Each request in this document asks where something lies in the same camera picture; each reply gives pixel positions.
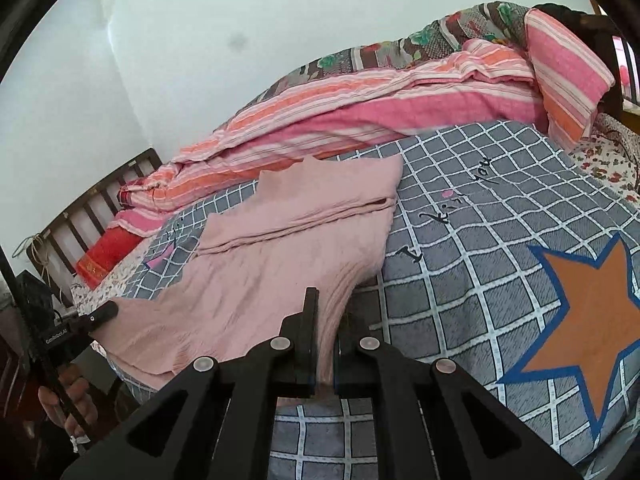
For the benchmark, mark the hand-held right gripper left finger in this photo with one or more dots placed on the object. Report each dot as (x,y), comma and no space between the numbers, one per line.
(305,332)

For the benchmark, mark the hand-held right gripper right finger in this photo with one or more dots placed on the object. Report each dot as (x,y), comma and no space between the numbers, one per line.
(350,347)

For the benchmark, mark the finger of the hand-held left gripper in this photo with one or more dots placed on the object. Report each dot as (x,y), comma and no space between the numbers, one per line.
(102,314)

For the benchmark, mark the pink knit sweater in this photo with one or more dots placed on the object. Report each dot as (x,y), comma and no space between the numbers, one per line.
(260,270)

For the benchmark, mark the person's left hand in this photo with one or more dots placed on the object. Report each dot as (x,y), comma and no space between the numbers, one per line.
(80,400)

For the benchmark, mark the red pillow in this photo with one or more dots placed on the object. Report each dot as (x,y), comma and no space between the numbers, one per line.
(105,255)

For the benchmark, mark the dark wooden furniture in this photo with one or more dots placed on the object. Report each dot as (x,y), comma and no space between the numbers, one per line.
(12,370)

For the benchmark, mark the wooden slatted headboard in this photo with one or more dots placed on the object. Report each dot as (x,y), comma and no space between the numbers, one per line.
(90,200)

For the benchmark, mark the grey checked star blanket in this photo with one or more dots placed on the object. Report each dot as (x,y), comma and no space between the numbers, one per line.
(475,270)

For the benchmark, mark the pink orange striped quilt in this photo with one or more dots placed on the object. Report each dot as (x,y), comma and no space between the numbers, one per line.
(360,110)

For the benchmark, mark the floral patchwork quilt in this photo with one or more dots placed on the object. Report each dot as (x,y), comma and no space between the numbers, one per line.
(425,42)

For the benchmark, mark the dark cloth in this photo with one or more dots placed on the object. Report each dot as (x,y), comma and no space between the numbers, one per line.
(560,14)

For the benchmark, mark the wooden footboard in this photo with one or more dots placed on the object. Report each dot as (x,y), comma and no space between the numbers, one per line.
(607,35)

